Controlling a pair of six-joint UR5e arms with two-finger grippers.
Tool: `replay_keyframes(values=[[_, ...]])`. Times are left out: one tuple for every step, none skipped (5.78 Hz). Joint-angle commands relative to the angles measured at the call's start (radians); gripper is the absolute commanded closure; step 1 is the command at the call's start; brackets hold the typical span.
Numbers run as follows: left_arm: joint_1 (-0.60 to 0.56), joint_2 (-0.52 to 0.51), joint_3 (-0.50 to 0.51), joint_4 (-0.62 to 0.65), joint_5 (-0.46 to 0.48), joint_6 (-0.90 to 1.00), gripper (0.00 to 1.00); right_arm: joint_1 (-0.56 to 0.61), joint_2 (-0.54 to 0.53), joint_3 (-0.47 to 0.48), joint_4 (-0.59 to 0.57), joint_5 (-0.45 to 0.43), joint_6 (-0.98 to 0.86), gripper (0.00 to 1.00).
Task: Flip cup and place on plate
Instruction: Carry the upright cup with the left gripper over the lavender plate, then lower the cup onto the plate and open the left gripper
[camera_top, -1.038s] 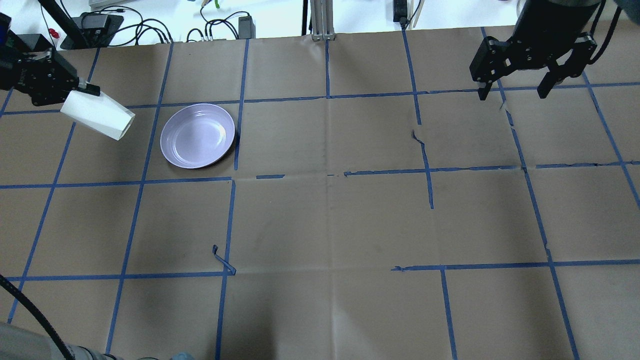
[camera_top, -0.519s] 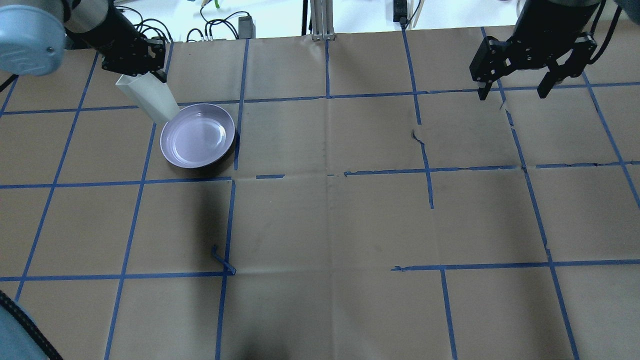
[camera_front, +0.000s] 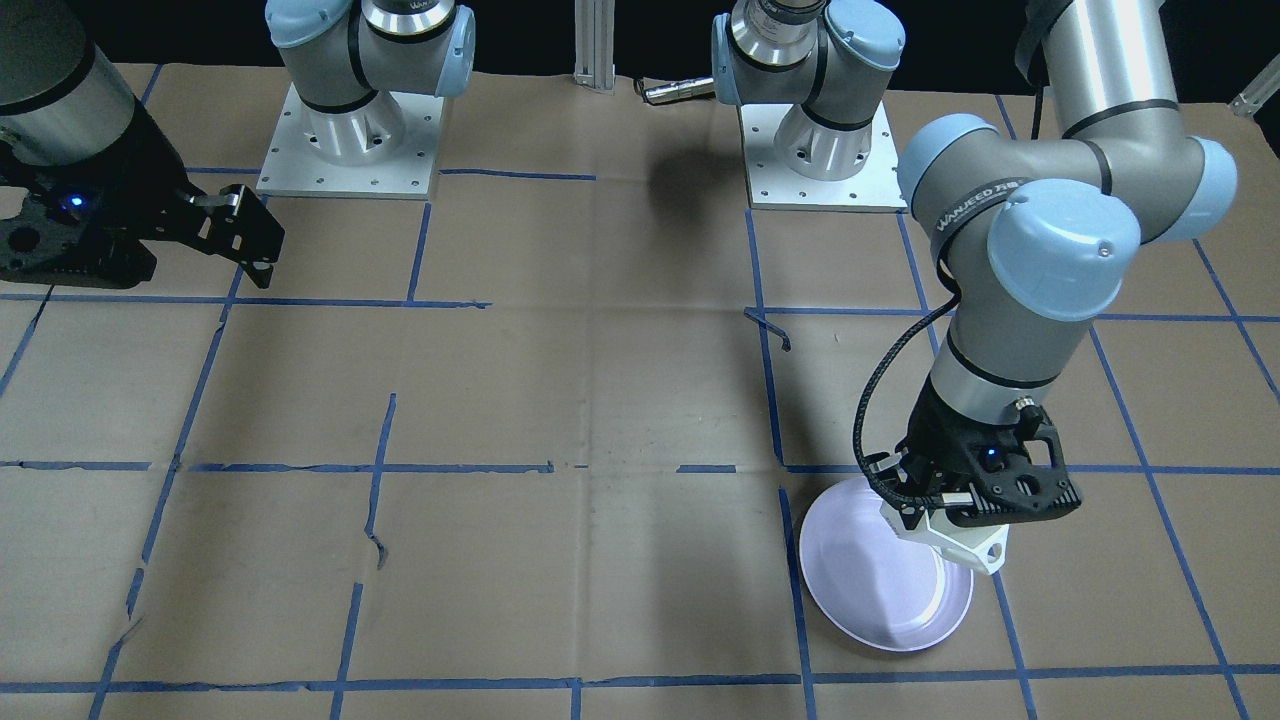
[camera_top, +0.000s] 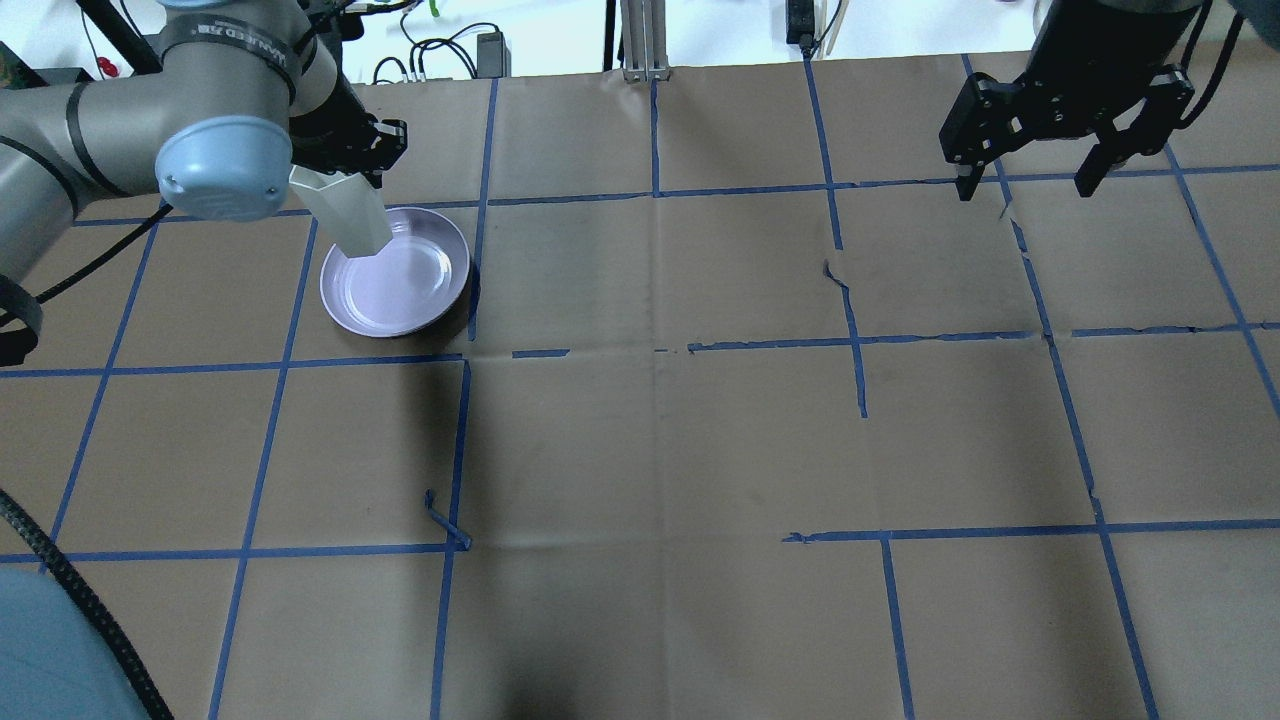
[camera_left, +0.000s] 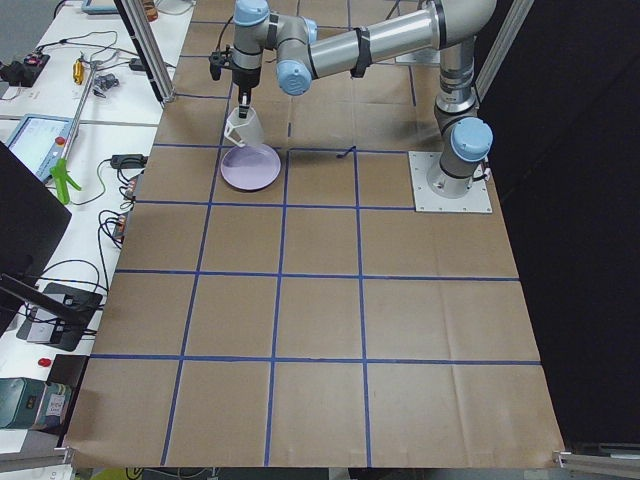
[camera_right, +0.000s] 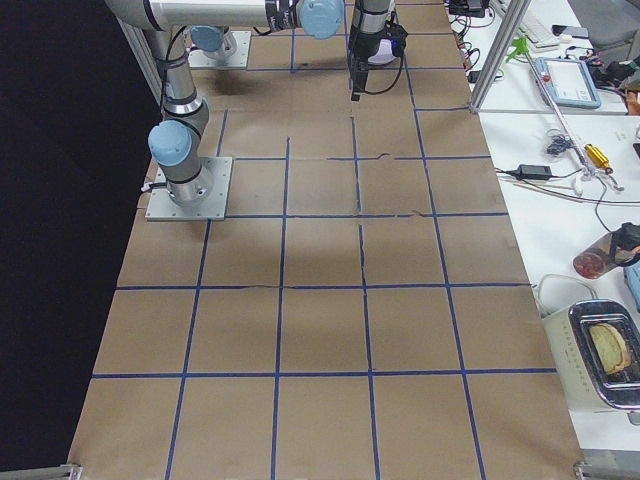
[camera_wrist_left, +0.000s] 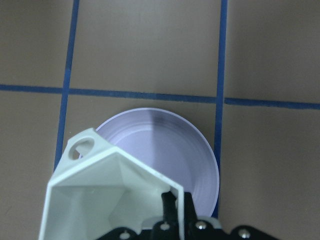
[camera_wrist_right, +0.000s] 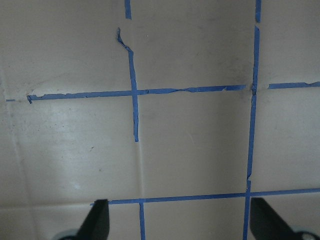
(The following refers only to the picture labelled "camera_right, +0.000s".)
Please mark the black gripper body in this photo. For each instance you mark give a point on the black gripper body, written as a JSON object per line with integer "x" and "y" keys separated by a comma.
{"x": 361, "y": 49}

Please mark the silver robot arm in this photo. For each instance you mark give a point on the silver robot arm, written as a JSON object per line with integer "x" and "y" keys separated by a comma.
{"x": 217, "y": 43}
{"x": 161, "y": 22}

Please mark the lilac plate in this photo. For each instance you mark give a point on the lilac plate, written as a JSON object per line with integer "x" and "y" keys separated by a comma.
{"x": 384, "y": 55}

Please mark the long metal rod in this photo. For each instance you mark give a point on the long metal rod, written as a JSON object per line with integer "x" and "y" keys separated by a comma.
{"x": 589, "y": 169}

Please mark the white keyboard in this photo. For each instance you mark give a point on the white keyboard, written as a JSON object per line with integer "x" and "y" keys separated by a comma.
{"x": 539, "y": 36}

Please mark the black power adapter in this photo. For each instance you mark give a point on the black power adapter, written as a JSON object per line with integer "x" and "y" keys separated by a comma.
{"x": 534, "y": 172}

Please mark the blue teach pendant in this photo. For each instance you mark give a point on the blue teach pendant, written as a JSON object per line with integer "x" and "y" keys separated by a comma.
{"x": 569, "y": 82}

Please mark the yellow tool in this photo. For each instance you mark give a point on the yellow tool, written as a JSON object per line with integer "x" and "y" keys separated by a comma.
{"x": 598, "y": 158}

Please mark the white toaster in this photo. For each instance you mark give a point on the white toaster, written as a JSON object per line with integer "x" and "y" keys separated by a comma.
{"x": 586, "y": 386}

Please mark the toast slice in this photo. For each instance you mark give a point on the toast slice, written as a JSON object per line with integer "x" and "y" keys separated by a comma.
{"x": 611, "y": 348}

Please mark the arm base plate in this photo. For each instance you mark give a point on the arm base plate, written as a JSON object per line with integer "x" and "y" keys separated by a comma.
{"x": 234, "y": 59}
{"x": 204, "y": 198}

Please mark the aluminium frame post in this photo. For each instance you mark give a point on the aluminium frame post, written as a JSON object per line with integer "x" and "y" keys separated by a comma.
{"x": 506, "y": 33}

